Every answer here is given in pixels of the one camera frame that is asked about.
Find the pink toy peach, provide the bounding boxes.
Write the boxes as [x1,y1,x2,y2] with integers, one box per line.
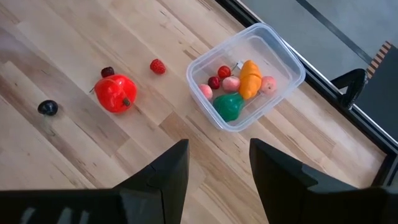
[221,76,241,93]
[259,76,277,96]
[198,83,214,100]

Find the red toy pepper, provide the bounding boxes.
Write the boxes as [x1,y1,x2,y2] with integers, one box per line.
[94,73,138,114]

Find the black toy berry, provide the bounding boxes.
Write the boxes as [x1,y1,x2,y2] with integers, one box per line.
[37,99,59,116]

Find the black aluminium table frame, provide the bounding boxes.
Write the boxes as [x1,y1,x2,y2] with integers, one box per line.
[214,0,398,187]

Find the dark red toy cherry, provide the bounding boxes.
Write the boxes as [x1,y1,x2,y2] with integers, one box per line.
[207,76,221,90]
[100,66,116,78]

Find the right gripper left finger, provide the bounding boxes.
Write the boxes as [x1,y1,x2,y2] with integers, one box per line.
[0,139,190,224]

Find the green toy bell pepper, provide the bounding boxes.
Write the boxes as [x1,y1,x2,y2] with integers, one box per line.
[212,92,246,123]

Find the bright red toy cherry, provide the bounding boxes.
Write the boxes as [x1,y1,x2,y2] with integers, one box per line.
[216,63,239,80]

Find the clear plastic tupperware container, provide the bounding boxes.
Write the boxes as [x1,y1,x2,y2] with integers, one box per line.
[185,22,307,133]

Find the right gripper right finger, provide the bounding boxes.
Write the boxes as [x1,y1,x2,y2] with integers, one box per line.
[249,138,398,224]

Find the black floor mat striped edges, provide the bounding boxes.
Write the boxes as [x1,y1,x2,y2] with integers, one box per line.
[366,40,398,141]

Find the red toy raspberry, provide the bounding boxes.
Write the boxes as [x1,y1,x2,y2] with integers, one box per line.
[149,58,167,75]

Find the orange toy pepper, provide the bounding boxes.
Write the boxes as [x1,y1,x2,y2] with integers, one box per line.
[238,59,263,100]

